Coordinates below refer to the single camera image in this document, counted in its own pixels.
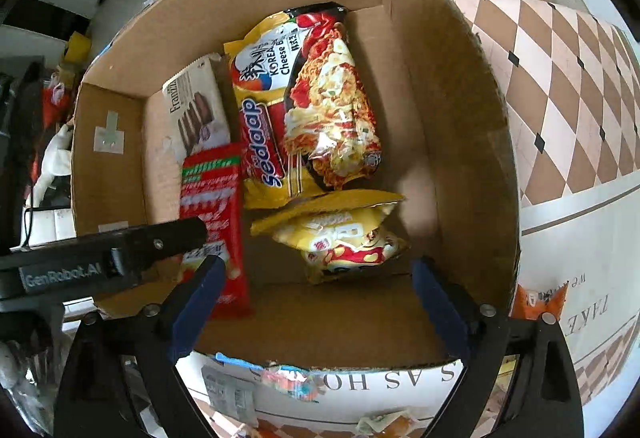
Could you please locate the orange snack packet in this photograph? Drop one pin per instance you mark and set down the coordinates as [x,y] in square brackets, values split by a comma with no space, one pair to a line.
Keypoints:
[537,300]

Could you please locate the white goose plush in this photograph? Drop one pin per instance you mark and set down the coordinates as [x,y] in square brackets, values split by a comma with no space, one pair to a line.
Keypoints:
[55,157]

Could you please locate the pale yellow snack packet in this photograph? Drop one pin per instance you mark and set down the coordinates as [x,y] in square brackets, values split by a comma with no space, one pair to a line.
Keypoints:
[387,423]

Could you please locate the red plastic bag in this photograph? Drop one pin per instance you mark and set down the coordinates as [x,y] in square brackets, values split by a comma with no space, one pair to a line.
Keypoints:
[52,102]

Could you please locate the yellow bag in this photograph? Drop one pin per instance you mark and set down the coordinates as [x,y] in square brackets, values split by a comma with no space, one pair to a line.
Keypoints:
[79,47]

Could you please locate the long red snack packet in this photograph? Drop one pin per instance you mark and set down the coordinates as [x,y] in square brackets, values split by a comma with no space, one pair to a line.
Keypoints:
[212,188]

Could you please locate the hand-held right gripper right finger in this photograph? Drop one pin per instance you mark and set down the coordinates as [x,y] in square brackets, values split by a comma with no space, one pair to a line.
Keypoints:
[440,310]

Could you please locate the large yellow noodle packet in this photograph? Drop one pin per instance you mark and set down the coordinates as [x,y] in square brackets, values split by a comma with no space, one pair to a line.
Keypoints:
[320,107]

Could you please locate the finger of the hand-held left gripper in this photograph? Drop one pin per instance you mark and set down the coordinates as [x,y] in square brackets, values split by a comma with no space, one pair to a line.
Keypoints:
[165,240]

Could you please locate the beige chocolate wafer packet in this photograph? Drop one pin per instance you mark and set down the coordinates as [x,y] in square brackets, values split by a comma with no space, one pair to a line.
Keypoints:
[197,112]

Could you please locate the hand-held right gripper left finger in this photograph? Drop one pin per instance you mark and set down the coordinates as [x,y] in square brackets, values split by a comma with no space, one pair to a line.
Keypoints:
[200,303]

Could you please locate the small yellow noodle packet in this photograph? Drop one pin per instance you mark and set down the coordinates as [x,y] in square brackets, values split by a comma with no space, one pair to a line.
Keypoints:
[345,243]

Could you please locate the cardboard box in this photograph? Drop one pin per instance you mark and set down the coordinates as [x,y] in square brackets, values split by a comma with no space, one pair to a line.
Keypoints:
[440,157]

